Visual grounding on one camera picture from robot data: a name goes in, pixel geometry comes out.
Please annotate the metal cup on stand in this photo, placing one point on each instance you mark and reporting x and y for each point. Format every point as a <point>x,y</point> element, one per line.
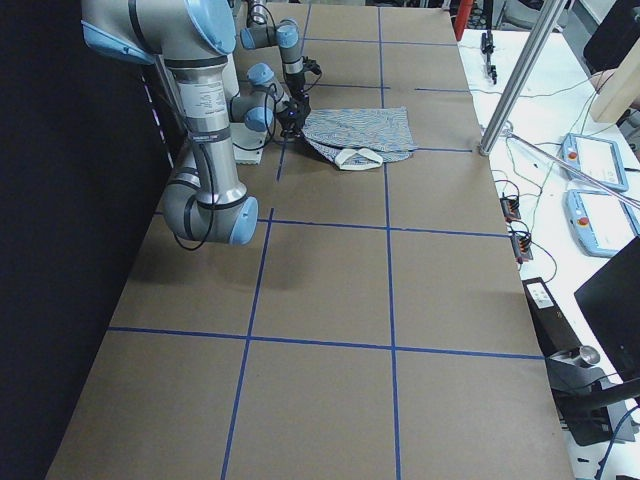
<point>574,371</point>

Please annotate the lower blue teach pendant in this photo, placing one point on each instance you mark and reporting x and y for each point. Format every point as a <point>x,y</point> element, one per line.
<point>601,224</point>

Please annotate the black monitor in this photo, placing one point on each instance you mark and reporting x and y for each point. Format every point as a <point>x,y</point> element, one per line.
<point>609,302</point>

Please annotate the small electronics board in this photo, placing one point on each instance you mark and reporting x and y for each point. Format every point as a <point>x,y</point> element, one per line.
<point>510,208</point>
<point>521,244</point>

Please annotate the metal rod with hook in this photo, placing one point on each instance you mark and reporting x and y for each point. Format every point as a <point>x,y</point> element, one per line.
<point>507,133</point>

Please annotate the blue teach pendant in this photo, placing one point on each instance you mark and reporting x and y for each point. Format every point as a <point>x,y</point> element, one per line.
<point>601,224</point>
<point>598,158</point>

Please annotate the aluminium frame post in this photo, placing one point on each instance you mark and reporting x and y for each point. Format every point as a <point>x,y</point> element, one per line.
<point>537,38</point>

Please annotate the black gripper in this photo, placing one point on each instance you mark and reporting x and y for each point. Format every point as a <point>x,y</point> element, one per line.
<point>288,111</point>
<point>295,85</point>

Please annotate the navy white striped polo shirt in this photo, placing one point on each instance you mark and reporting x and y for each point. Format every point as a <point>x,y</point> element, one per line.
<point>360,139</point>

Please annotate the black box with label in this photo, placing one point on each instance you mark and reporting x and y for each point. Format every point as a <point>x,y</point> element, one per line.
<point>553,331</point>

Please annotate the upper blue teach pendant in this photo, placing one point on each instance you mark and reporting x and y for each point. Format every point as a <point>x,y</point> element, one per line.
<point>598,158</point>

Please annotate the black camera tripod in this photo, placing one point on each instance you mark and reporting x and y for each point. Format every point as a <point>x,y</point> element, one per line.
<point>487,43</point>

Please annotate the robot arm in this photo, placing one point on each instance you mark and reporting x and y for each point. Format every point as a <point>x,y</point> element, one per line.
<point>221,76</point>
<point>261,31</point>

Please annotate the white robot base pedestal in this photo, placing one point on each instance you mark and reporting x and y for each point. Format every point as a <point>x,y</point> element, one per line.
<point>249,116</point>

